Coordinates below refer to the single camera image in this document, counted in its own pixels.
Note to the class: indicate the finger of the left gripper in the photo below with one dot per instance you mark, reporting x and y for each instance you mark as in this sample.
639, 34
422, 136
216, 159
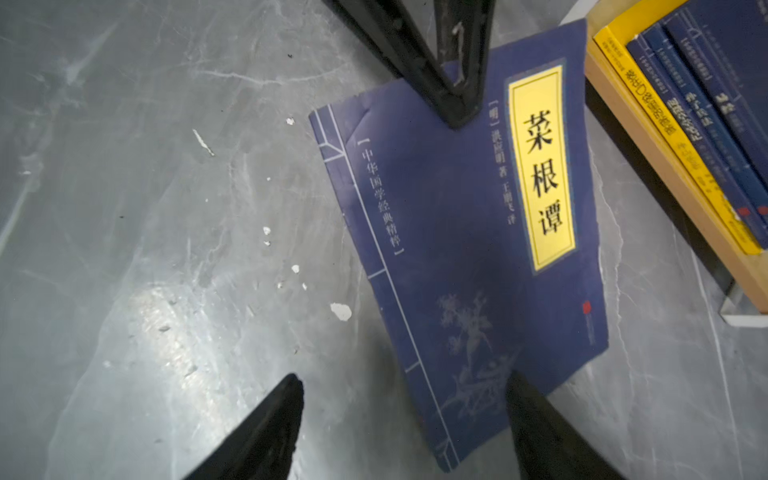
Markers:
448, 74

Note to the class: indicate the white wooden two-tier shelf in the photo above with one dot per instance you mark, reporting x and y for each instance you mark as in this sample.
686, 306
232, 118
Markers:
745, 305

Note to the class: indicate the yellow book on lower shelf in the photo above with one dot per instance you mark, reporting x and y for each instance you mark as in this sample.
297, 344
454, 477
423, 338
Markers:
611, 40

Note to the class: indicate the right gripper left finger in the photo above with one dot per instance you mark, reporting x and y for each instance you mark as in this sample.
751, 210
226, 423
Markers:
262, 446

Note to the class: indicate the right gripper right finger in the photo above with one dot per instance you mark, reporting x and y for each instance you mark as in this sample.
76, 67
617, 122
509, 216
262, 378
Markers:
546, 445

